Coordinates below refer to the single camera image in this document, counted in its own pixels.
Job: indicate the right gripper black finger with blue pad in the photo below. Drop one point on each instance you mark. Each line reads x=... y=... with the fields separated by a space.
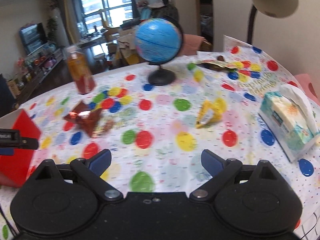
x=223 y=173
x=88 y=172

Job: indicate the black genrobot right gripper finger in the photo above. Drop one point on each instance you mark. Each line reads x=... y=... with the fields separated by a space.
x=11 y=138

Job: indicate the shiny red brown snack bag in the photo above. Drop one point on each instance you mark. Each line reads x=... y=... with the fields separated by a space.
x=84 y=117

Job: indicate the yellow crumpled snack packet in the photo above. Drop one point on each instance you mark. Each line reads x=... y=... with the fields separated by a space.
x=211 y=112

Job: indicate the colourful balloon tablecloth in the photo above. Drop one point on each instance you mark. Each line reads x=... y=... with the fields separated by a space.
x=151 y=130

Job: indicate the long low TV cabinet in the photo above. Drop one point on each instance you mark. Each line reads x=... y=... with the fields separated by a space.
x=25 y=86

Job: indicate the tissue box pack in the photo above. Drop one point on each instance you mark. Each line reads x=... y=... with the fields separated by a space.
x=288 y=114

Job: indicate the orange red tea bottle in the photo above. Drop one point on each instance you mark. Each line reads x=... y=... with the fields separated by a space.
x=79 y=70

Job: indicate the flat screen television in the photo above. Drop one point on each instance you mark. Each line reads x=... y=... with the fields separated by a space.
x=32 y=37

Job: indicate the opened wrapper far right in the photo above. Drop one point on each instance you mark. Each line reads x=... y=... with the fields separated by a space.
x=218 y=64

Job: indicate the round coffee table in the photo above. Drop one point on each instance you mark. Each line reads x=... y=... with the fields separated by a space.
x=93 y=43

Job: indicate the sofa with white cover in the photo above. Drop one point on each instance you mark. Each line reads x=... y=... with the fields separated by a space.
x=126 y=53

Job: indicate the wooden dining chair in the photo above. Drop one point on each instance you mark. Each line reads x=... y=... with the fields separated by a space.
x=194 y=43

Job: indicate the blue desk globe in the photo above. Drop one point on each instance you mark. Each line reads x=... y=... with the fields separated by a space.
x=158 y=41

